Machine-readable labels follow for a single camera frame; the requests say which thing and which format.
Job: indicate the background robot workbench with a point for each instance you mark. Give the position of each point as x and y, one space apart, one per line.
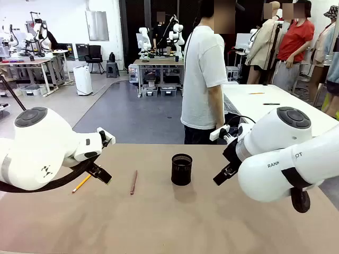
159 61

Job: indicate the mannequin in beige jacket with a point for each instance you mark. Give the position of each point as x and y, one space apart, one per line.
260 45

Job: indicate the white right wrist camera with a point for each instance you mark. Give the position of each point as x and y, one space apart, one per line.
219 131

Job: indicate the yellow pencil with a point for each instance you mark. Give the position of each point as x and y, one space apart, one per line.
80 184

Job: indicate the orange pencil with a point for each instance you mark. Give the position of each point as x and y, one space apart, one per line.
256 93

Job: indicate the gray step stool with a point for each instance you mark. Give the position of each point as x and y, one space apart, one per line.
112 69

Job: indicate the person in black clothes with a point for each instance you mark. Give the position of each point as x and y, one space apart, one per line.
159 33

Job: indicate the person's right hand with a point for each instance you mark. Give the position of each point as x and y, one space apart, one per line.
220 123

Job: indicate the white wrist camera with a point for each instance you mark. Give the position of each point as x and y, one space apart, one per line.
219 131
111 139

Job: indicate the lit computer tower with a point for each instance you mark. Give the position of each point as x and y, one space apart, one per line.
133 74

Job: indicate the small white desk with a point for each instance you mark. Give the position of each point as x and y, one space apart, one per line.
61 51

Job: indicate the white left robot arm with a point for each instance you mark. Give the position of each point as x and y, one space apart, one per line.
39 148

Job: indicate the person in black T-shirt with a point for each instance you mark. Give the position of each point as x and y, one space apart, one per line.
53 41

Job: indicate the white air purifier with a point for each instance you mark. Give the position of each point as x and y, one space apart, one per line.
82 80

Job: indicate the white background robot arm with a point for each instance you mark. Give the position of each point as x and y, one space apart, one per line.
144 39
178 37
253 33
6 37

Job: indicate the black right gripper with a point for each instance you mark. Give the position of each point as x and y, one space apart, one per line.
231 153

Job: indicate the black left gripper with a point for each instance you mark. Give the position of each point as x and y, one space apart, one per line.
94 165

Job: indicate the person's right forearm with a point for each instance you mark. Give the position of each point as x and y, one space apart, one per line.
215 105

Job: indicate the background robot with orange parts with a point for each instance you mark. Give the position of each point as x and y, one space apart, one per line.
39 29

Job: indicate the black bag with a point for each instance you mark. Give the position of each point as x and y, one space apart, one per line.
112 57

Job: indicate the black tripod leg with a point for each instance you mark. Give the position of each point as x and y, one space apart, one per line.
13 94

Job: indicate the person in white T-shirt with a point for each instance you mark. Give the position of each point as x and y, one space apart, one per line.
201 79

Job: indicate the large white table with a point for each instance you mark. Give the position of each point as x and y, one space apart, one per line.
251 105

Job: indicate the person in red shirt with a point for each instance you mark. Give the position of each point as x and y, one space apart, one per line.
296 39

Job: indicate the dark leaning panel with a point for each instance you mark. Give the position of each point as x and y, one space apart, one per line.
80 51

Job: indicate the black office chair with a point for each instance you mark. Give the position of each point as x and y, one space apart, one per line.
94 51

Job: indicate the small white board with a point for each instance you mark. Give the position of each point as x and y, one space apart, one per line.
242 41

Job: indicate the black mesh pen holder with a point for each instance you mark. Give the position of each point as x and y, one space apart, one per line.
181 174

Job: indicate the black tripod stand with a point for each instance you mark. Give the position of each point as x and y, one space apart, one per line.
270 63

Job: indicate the gray storage bin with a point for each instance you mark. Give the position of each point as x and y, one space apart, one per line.
168 92
31 91
151 92

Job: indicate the clear plastic sheet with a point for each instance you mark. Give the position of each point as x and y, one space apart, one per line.
229 104

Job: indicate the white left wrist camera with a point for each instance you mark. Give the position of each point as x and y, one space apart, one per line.
111 139

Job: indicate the metal wall panel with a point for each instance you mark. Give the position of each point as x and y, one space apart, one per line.
97 25

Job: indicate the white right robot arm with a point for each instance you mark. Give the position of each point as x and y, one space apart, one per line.
278 164

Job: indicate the wooden top work table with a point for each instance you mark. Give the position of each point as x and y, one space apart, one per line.
26 61

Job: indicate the white computer case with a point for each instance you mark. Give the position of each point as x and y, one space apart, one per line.
233 72

